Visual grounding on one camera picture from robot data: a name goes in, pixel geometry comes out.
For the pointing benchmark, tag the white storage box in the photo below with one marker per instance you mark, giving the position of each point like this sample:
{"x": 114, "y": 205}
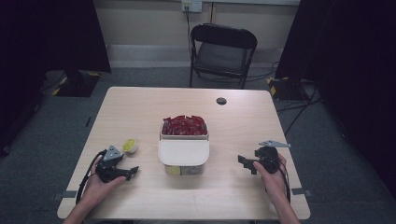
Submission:
{"x": 186, "y": 169}

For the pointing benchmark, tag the person's left hand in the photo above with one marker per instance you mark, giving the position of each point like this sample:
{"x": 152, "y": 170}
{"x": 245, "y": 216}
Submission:
{"x": 95, "y": 189}

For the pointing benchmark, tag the black yellow striped stand base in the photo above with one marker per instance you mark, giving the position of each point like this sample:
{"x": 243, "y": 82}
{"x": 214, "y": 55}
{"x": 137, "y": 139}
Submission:
{"x": 285, "y": 88}

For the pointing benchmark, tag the yellow jelly cup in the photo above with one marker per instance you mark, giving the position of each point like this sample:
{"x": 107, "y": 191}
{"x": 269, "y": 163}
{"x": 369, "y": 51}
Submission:
{"x": 130, "y": 145}

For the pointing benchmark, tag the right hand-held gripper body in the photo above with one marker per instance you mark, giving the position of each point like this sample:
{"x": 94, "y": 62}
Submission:
{"x": 269, "y": 160}

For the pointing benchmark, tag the white box lid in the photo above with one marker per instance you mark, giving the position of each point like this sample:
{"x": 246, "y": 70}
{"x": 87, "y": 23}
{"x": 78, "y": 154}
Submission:
{"x": 183, "y": 152}

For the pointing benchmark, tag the person's right hand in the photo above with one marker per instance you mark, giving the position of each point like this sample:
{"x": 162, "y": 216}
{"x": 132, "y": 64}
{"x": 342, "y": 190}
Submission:
{"x": 275, "y": 183}

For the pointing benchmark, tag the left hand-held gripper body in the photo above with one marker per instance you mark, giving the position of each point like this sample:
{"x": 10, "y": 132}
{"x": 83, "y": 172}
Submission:
{"x": 109, "y": 168}

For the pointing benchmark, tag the white wall socket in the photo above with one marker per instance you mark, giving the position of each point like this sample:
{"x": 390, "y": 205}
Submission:
{"x": 192, "y": 5}

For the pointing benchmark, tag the dark curtain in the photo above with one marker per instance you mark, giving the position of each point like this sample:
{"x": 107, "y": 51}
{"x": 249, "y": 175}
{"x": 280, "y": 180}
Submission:
{"x": 351, "y": 62}
{"x": 46, "y": 37}

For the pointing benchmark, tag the black folding chair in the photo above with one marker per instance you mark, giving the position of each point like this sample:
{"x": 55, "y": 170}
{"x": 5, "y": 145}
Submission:
{"x": 222, "y": 56}

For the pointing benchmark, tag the grey tape strip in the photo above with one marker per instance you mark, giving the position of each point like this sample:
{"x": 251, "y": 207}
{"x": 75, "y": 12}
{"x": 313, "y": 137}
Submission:
{"x": 65, "y": 195}
{"x": 302, "y": 191}

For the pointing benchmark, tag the pile of red packets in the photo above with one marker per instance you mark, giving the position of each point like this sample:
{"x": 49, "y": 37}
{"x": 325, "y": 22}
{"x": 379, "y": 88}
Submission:
{"x": 185, "y": 126}

